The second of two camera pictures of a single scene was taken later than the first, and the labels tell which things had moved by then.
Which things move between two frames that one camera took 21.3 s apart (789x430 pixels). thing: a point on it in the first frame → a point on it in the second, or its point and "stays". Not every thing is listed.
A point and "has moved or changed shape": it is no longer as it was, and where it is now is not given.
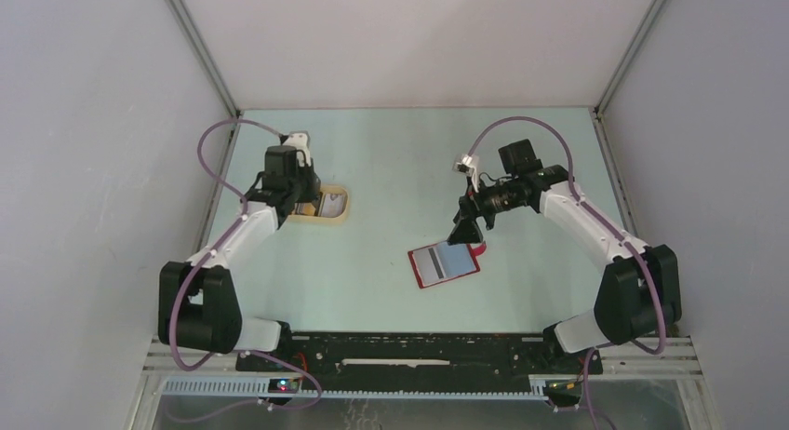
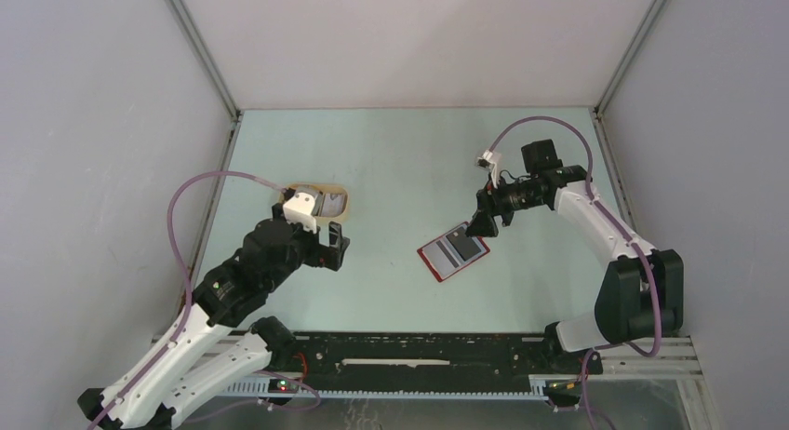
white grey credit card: x=333 y=205 stays
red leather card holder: x=444 y=262 has moved or changed shape
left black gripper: x=310 y=194 → x=321 y=254
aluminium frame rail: x=679 y=356 stays
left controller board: x=283 y=385 stays
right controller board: x=564 y=389 stays
